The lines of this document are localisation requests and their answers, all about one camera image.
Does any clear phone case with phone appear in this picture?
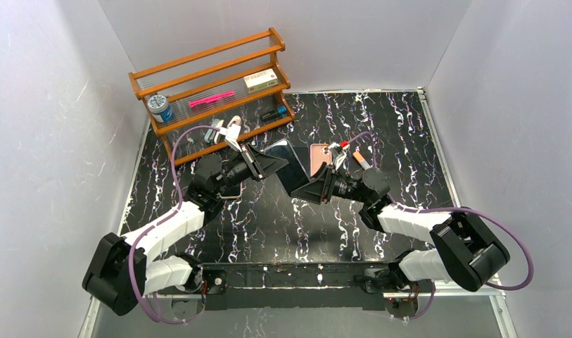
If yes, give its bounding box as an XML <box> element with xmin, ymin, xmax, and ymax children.
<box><xmin>262</xmin><ymin>139</ymin><xmax>310</xmax><ymax>196</ymax></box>

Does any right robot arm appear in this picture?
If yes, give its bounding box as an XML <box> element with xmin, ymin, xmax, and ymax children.
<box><xmin>290</xmin><ymin>165</ymin><xmax>511</xmax><ymax>292</ymax></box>

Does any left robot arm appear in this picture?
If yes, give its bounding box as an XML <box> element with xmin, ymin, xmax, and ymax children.
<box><xmin>82</xmin><ymin>144</ymin><xmax>288</xmax><ymax>315</ymax></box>

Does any cream cased phone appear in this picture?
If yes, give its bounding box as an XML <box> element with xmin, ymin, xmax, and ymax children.
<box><xmin>219</xmin><ymin>182</ymin><xmax>243</xmax><ymax>200</ymax></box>

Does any pink tape dispenser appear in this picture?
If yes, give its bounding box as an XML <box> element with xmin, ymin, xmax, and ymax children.
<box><xmin>228</xmin><ymin>115</ymin><xmax>241</xmax><ymax>126</ymax></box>

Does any teal eraser block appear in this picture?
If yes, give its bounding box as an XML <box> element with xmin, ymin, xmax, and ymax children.
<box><xmin>204</xmin><ymin>119</ymin><xmax>221</xmax><ymax>144</ymax></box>

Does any black blue marker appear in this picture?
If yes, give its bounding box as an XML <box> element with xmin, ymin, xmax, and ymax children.
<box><xmin>260</xmin><ymin>106</ymin><xmax>288</xmax><ymax>123</ymax></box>

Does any orange wooden shelf rack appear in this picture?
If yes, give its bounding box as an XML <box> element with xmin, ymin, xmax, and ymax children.
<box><xmin>128</xmin><ymin>27</ymin><xmax>295</xmax><ymax>153</ymax></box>

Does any white medicine box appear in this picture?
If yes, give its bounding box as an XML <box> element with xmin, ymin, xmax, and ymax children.
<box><xmin>243</xmin><ymin>68</ymin><xmax>279</xmax><ymax>94</ymax></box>

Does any pink highlighter pen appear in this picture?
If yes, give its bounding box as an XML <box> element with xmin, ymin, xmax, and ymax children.
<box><xmin>189</xmin><ymin>91</ymin><xmax>236</xmax><ymax>108</ymax></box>

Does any blue round jar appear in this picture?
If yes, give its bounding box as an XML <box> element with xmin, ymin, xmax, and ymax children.
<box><xmin>146</xmin><ymin>94</ymin><xmax>174</xmax><ymax>123</ymax></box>

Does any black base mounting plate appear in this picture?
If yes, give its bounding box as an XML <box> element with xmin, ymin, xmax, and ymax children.
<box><xmin>157</xmin><ymin>262</ymin><xmax>436</xmax><ymax>311</ymax></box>

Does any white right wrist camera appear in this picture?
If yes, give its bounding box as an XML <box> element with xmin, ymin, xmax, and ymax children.
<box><xmin>328</xmin><ymin>141</ymin><xmax>350</xmax><ymax>170</ymax></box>

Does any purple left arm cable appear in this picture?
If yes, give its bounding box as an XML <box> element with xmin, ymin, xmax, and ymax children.
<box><xmin>127</xmin><ymin>125</ymin><xmax>226</xmax><ymax>325</ymax></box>

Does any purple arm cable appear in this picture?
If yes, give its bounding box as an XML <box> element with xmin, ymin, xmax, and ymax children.
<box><xmin>346</xmin><ymin>132</ymin><xmax>535</xmax><ymax>323</ymax></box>
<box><xmin>127</xmin><ymin>125</ymin><xmax>226</xmax><ymax>325</ymax></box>

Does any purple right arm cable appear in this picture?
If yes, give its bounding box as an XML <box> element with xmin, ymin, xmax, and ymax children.
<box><xmin>346</xmin><ymin>132</ymin><xmax>535</xmax><ymax>323</ymax></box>

